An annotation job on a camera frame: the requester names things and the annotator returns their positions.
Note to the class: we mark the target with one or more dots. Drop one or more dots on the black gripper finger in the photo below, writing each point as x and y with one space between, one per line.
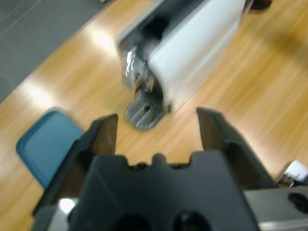
216 134
106 137

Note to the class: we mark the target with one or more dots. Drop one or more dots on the white capsule coffee machine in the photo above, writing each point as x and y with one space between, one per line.
192 53

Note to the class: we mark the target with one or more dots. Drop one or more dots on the metal drip tray grille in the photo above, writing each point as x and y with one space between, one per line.
144 113

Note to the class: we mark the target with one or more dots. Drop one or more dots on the teal plastic tray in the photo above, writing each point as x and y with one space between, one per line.
48 142

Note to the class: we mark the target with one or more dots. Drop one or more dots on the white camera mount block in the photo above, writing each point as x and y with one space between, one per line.
297 170

